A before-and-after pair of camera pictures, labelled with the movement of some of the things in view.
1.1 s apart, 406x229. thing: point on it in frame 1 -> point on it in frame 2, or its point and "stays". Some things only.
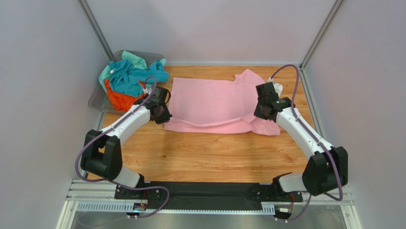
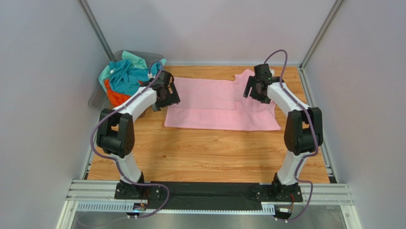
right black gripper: (261, 113) -> (254, 87)
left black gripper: (166, 118) -> (174, 98)
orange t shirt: (122, 102) stays
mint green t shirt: (104, 74) stays
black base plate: (203, 195) stays
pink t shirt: (203, 106) stays
